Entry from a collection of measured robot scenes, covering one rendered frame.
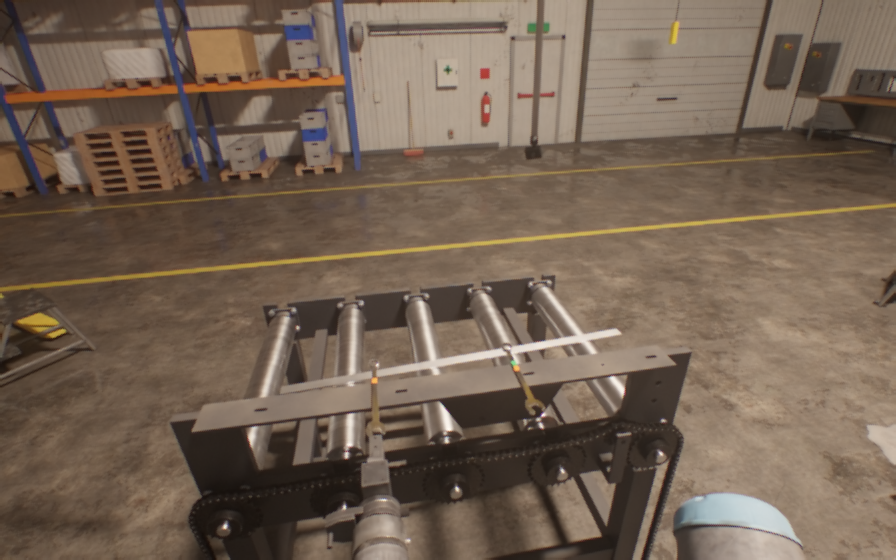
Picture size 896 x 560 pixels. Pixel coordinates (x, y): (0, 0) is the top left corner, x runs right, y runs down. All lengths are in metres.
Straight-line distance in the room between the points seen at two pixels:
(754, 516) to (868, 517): 2.35
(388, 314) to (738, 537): 1.75
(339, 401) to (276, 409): 0.15
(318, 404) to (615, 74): 10.52
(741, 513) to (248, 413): 0.97
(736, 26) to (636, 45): 2.34
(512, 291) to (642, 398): 0.95
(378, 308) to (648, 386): 1.21
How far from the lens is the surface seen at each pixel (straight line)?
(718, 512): 0.58
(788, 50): 13.44
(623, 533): 1.83
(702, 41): 12.21
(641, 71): 11.47
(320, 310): 2.10
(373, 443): 0.97
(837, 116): 12.44
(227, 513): 1.36
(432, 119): 10.06
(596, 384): 1.63
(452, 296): 2.10
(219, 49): 8.79
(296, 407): 1.15
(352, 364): 1.67
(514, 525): 2.30
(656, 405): 1.46
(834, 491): 2.95
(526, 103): 10.43
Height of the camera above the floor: 1.90
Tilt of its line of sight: 27 degrees down
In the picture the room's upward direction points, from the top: 2 degrees counter-clockwise
